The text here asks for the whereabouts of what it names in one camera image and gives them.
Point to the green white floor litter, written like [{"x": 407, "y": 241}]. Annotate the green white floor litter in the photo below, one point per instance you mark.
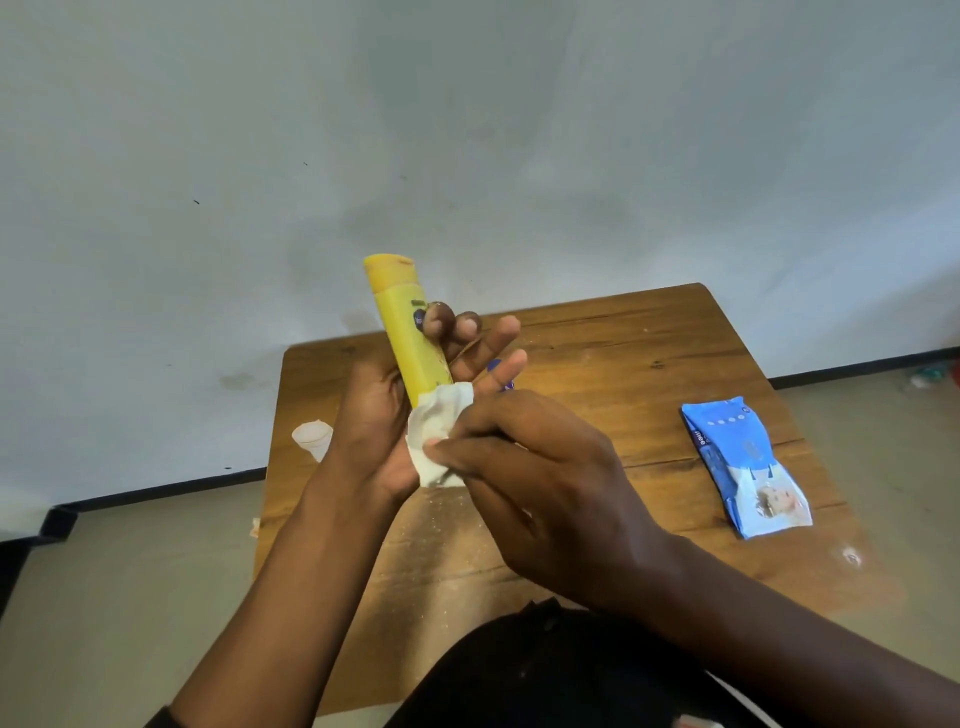
[{"x": 926, "y": 375}]

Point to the white bottle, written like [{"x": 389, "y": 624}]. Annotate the white bottle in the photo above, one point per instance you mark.
[{"x": 315, "y": 439}]

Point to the blue wet wipes pack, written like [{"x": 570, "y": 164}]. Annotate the blue wet wipes pack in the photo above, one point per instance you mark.
[{"x": 742, "y": 465}]

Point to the black floor block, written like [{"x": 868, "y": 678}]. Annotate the black floor block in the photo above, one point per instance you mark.
[{"x": 60, "y": 523}]

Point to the person's right forearm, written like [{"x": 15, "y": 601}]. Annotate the person's right forearm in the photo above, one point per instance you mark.
[{"x": 810, "y": 652}]

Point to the person's left forearm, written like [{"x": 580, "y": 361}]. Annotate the person's left forearm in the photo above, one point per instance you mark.
[{"x": 285, "y": 607}]

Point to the person's black clothing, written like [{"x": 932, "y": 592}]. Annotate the person's black clothing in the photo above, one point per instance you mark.
[{"x": 570, "y": 675}]

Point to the person's left hand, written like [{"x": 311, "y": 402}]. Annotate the person's left hand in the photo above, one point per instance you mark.
[{"x": 375, "y": 435}]

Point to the yellow bottle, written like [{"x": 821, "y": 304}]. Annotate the yellow bottle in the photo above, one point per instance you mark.
[{"x": 409, "y": 322}]

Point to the person's right hand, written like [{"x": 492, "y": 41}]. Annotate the person's right hand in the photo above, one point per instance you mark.
[{"x": 555, "y": 502}]

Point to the wooden table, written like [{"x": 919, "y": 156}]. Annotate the wooden table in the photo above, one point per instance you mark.
[{"x": 637, "y": 360}]

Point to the dark blue bottle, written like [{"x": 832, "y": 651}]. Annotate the dark blue bottle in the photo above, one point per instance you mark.
[{"x": 501, "y": 375}]

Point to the white wipe cloth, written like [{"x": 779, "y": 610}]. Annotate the white wipe cloth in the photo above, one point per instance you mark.
[{"x": 435, "y": 427}]

